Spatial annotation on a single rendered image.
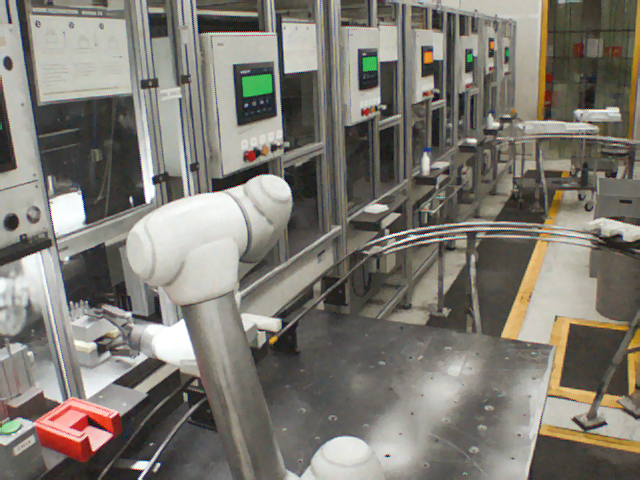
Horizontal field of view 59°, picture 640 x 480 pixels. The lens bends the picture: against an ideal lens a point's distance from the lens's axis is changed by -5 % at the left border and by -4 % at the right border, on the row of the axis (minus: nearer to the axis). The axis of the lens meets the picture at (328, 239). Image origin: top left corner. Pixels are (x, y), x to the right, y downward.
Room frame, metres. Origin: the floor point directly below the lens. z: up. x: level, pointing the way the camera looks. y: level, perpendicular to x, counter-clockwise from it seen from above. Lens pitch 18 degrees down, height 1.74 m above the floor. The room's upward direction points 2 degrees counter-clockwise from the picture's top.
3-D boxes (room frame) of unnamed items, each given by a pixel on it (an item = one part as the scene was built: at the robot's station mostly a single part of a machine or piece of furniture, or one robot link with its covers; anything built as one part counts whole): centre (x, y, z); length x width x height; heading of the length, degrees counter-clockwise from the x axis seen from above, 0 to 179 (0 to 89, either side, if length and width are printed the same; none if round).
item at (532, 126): (6.23, -2.50, 0.48); 0.88 x 0.56 x 0.96; 82
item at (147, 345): (1.43, 0.47, 1.01); 0.09 x 0.06 x 0.09; 154
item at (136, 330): (1.46, 0.54, 1.01); 0.09 x 0.07 x 0.08; 64
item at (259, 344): (1.67, 0.31, 0.84); 0.36 x 0.14 x 0.10; 154
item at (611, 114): (7.20, -3.42, 0.48); 0.84 x 0.58 x 0.97; 162
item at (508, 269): (5.47, -1.90, 0.01); 5.85 x 0.59 x 0.01; 154
